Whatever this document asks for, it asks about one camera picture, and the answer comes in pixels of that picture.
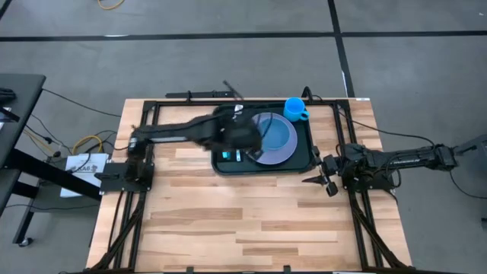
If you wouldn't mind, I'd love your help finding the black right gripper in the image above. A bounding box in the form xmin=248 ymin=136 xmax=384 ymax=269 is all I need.
xmin=303 ymin=152 xmax=345 ymax=198

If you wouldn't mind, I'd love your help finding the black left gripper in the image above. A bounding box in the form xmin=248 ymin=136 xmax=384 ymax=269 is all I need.
xmin=201 ymin=105 xmax=264 ymax=154

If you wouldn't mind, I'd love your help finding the lavender plate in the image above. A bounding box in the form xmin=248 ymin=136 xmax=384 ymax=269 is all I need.
xmin=250 ymin=112 xmax=298 ymax=166

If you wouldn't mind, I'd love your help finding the blue bowl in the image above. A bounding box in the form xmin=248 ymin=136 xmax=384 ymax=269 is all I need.
xmin=260 ymin=118 xmax=291 ymax=151

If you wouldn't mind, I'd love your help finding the cyan mug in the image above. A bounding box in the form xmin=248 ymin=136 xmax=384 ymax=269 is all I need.
xmin=283 ymin=97 xmax=310 ymax=123

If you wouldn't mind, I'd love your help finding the dark green plastic tray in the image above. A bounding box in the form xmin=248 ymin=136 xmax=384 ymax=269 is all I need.
xmin=211 ymin=101 xmax=316 ymax=176

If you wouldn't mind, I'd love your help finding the black power strip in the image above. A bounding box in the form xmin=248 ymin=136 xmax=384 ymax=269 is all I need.
xmin=165 ymin=90 xmax=236 ymax=100

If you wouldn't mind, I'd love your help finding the white paper sheet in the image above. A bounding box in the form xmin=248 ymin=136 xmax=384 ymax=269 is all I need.
xmin=59 ymin=153 xmax=110 ymax=199

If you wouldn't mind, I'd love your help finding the grey metal stand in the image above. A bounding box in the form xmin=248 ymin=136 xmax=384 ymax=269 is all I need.
xmin=454 ymin=132 xmax=487 ymax=157

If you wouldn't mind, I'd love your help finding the black side table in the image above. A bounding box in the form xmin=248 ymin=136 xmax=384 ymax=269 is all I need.
xmin=0 ymin=74 xmax=103 ymax=247

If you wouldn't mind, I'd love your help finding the black camera cable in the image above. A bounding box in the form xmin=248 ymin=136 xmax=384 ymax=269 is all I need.
xmin=222 ymin=79 xmax=275 ymax=140

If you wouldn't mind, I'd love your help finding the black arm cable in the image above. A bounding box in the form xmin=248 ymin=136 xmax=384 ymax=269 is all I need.
xmin=336 ymin=106 xmax=437 ymax=148

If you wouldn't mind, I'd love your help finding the black floor cable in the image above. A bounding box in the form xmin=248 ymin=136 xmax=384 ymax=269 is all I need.
xmin=448 ymin=169 xmax=487 ymax=199
xmin=41 ymin=88 xmax=123 ymax=118

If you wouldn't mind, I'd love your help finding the yellow cable loop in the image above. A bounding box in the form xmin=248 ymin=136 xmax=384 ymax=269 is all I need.
xmin=71 ymin=135 xmax=104 ymax=155

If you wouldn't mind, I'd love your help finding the yellow extension cable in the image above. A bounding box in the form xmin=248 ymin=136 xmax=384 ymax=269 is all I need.
xmin=97 ymin=0 xmax=126 ymax=11

